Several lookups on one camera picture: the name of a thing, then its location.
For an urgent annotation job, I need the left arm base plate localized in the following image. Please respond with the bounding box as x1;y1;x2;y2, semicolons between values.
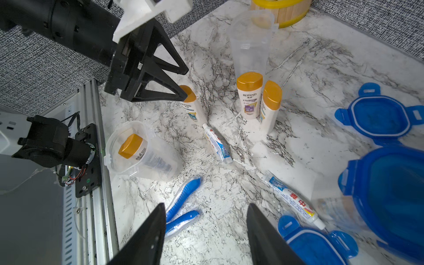
74;123;102;198

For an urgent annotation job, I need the blue toothbrush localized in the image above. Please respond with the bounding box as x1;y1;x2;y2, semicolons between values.
165;210;201;240
166;176;202;223

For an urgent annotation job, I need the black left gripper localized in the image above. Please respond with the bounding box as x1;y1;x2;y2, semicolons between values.
104;19;188;102

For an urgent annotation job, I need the orange cap bottle two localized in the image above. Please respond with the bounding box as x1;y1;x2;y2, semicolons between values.
236;72;263;120

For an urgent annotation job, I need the clear plastic container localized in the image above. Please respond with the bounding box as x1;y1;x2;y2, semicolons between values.
312;197;371;233
227;10;278;78
103;121;182;182

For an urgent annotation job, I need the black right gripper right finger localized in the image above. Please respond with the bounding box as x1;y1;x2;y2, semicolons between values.
246;203;304;265

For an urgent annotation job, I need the orange cap bottle four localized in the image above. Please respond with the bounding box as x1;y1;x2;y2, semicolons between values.
118;134;172;172

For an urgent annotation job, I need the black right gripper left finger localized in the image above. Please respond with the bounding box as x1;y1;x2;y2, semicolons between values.
108;203;166;265

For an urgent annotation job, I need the toothpaste tube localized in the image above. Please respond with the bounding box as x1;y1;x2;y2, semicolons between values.
264;171;326;230
202;123;233;164

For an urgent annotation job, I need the orange cap bottle one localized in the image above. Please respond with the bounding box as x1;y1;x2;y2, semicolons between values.
180;85;208;126

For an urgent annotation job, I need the aluminium front rail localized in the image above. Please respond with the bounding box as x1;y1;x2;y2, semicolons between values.
43;79;119;265

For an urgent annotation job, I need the blue lid back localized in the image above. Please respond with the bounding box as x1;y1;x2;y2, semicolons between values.
335;82;424;146

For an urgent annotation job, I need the yellow bamboo steamer basket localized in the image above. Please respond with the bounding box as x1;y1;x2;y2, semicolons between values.
250;0;312;28

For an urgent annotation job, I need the blue lid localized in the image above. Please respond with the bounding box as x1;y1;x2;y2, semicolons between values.
278;215;359;265
335;82;424;146
338;145;424;265

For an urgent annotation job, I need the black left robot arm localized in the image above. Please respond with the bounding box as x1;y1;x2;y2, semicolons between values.
1;1;193;102

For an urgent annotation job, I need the orange cap bottle three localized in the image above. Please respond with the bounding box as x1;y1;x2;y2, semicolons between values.
259;81;282;134

